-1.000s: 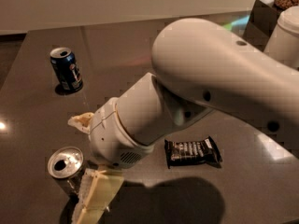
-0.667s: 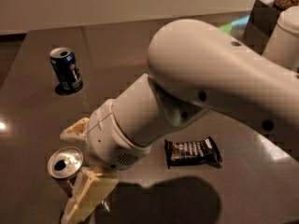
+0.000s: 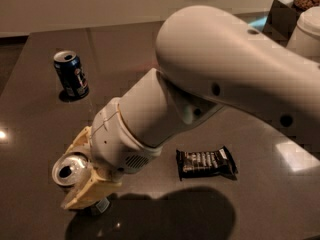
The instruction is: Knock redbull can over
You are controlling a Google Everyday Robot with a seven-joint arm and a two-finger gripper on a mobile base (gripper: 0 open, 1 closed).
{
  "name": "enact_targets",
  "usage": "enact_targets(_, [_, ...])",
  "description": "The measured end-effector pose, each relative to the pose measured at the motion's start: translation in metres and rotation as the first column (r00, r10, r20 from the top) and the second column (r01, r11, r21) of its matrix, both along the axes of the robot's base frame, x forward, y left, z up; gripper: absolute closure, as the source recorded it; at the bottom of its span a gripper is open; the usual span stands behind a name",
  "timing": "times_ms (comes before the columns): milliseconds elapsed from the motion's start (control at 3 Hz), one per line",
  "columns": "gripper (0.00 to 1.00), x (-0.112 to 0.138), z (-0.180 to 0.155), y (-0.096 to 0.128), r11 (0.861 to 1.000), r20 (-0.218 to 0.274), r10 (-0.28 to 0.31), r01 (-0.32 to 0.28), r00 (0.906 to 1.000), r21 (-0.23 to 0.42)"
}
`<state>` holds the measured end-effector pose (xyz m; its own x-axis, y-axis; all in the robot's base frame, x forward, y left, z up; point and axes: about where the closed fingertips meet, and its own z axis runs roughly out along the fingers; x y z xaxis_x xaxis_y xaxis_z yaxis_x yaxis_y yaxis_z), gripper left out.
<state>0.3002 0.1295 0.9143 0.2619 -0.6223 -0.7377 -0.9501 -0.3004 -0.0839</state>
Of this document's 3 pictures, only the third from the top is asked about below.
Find blue pepsi can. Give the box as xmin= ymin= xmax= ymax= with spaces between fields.
xmin=53 ymin=50 xmax=89 ymax=99

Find black snack bar wrapper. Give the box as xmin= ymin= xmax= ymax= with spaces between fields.
xmin=176 ymin=146 xmax=238 ymax=180

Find silver redbull can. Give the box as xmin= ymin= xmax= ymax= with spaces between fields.
xmin=51 ymin=152 xmax=111 ymax=216

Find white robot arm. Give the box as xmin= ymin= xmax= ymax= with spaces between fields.
xmin=62 ymin=6 xmax=320 ymax=210

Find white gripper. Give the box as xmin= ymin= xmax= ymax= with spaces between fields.
xmin=61 ymin=98 xmax=162 ymax=210

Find dark box with snacks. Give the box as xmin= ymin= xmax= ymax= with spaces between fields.
xmin=262 ymin=0 xmax=320 ymax=46

